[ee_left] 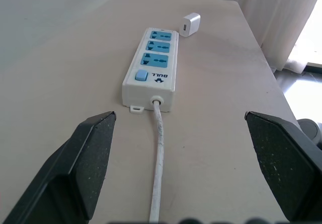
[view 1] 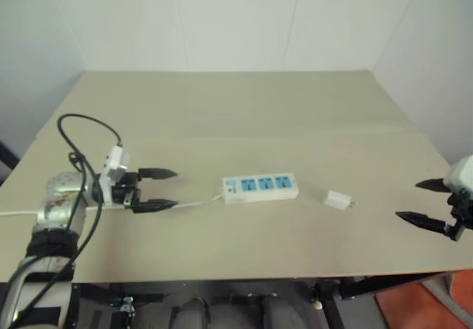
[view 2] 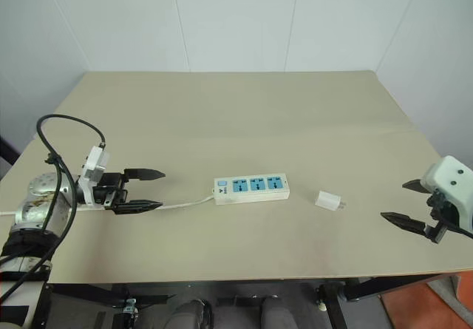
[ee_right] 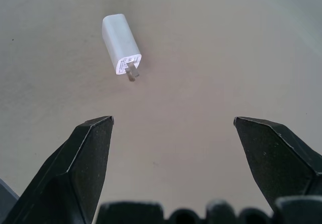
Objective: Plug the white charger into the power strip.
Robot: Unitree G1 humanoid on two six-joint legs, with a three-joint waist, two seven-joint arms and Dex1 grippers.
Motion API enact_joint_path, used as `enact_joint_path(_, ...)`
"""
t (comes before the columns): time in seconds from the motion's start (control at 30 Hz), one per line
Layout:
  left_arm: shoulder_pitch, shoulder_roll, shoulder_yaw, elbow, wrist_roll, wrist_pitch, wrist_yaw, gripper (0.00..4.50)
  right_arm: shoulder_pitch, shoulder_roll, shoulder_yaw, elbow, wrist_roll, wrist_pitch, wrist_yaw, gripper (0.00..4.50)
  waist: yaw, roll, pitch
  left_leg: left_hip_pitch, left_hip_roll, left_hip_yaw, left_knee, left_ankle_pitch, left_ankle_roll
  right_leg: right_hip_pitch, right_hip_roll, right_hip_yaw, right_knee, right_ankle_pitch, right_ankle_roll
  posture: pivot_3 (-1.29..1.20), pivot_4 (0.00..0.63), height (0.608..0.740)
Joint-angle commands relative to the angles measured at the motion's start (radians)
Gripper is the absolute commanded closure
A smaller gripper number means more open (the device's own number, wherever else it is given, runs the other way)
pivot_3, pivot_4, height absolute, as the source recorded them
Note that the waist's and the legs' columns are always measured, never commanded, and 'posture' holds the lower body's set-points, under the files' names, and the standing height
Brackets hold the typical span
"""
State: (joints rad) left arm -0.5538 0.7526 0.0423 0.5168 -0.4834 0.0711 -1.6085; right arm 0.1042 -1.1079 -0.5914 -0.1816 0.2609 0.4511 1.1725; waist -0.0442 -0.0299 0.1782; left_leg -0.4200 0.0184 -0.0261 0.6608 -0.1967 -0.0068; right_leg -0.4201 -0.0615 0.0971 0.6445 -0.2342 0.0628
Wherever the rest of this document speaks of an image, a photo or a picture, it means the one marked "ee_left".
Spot grey round robot part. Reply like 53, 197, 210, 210
296, 118, 322, 149

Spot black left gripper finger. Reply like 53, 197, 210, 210
245, 111, 322, 224
0, 111, 117, 224

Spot white usb charger cube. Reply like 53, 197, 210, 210
178, 12, 201, 38

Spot white power strip blue sockets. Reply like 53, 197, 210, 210
122, 27, 180, 115

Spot white curtain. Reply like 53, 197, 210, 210
155, 0, 322, 73

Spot white power strip cable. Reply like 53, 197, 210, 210
148, 99, 165, 223

